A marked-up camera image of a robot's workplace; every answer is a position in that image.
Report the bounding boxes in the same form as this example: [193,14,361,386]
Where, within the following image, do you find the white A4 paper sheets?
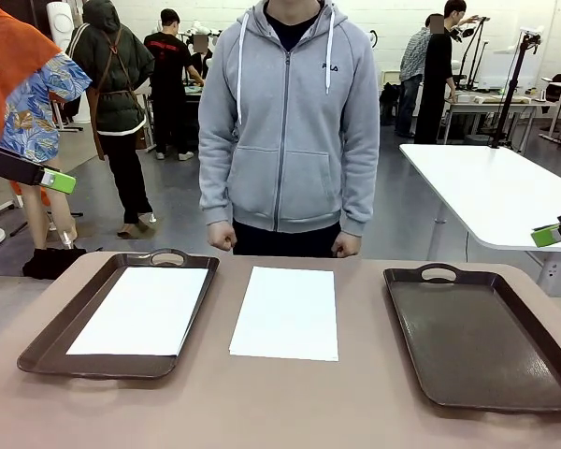
[65,266,210,357]

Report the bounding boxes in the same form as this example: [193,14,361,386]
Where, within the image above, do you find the white A4 paper stack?
[228,266,339,362]

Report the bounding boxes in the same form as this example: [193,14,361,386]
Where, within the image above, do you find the person's left hand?
[331,231,362,259]

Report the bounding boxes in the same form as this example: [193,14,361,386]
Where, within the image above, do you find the person's right hand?
[207,223,238,250]

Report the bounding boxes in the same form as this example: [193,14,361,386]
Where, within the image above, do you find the blue floral shirt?
[0,51,94,165]

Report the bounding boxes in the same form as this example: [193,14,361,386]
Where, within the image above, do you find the white rounded table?
[398,143,561,297]

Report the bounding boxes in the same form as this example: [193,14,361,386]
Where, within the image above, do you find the black bag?
[22,246,88,281]

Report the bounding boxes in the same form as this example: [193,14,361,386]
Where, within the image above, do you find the orange garment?
[0,0,63,144]

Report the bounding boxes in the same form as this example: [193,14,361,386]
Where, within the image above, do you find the person in dark green coat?
[67,0,158,239]

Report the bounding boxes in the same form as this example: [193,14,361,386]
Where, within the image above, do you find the black tripod pole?
[489,25,543,150]

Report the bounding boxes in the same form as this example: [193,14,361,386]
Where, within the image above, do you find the white background work table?
[441,91,558,144]

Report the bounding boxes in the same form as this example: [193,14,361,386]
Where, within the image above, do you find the person in black t-shirt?
[143,7,206,162]

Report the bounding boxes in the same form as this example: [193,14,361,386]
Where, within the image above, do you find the person in black clothes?
[413,0,481,145]

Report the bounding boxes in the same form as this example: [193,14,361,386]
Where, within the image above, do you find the dark background work table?
[181,74,207,102]

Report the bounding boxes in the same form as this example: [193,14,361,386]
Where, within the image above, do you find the black lamp stand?
[455,16,492,93]

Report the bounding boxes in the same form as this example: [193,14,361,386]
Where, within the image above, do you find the seated background person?
[189,31,216,80]

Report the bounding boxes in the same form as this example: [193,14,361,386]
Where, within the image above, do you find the person in plaid shirt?
[398,12,445,139]

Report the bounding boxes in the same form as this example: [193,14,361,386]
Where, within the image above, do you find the person in grey hoodie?
[197,0,381,258]

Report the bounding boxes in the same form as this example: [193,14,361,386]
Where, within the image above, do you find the white metal stand frame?
[0,170,24,224]

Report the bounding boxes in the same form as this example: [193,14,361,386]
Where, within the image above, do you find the brown plastic handled tray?
[382,263,561,413]
[17,248,221,381]

